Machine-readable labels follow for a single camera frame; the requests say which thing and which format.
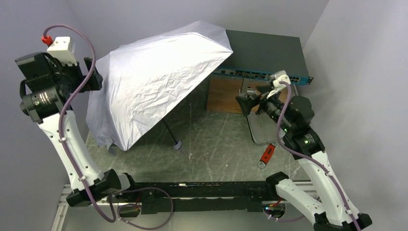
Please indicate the metal switch stand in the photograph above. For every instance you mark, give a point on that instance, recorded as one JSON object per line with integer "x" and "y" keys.
{"x": 246, "y": 88}

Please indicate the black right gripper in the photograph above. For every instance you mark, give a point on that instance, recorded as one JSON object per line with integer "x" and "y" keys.
{"x": 255, "y": 104}

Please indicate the plywood board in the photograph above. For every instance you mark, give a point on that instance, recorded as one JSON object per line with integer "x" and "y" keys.
{"x": 222, "y": 93}

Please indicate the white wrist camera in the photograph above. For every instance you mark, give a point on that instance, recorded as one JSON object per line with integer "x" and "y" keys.
{"x": 279, "y": 81}
{"x": 61, "y": 48}

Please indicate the red handled adjustable wrench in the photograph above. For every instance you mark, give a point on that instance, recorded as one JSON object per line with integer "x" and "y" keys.
{"x": 267, "y": 155}

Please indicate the black umbrella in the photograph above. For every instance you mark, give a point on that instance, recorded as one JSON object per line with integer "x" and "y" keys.
{"x": 144, "y": 80}

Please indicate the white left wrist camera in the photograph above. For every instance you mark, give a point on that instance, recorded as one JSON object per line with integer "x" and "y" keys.
{"x": 61, "y": 48}

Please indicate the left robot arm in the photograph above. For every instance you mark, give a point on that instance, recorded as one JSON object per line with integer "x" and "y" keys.
{"x": 44, "y": 92}

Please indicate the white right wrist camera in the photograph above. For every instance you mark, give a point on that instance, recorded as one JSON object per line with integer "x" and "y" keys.
{"x": 279, "y": 81}

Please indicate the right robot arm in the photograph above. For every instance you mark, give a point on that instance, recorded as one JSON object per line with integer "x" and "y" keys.
{"x": 333, "y": 211}

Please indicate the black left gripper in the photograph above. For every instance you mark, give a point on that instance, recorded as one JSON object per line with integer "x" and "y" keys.
{"x": 92, "y": 74}

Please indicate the grey network switch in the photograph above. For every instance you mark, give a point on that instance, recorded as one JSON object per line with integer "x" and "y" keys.
{"x": 258, "y": 56}

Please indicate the aluminium frame rail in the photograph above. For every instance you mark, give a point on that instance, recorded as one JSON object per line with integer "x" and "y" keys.
{"x": 65, "y": 193}

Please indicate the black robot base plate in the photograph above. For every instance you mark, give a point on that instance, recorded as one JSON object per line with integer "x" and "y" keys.
{"x": 156, "y": 197}

